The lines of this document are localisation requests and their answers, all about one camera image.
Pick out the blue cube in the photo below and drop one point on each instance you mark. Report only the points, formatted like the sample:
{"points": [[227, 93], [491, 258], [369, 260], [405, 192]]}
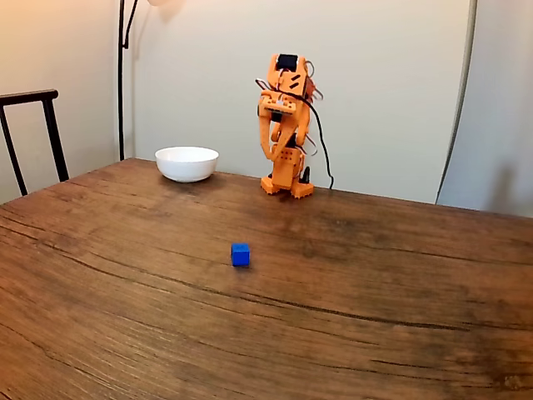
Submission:
{"points": [[240, 255]]}

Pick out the white bowl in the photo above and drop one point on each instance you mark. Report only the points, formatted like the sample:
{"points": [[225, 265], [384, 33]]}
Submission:
{"points": [[186, 164]]}

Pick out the black table clamp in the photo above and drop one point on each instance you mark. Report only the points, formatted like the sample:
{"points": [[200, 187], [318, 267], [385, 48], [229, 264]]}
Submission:
{"points": [[307, 175]]}

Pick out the black floor lamp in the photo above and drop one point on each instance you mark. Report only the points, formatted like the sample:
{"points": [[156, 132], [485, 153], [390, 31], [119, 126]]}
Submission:
{"points": [[121, 83]]}

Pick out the black wooden chair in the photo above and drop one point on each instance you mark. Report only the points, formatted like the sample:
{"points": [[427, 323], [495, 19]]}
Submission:
{"points": [[52, 125]]}

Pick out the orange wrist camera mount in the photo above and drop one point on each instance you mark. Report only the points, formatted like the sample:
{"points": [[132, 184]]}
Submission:
{"points": [[278, 105]]}

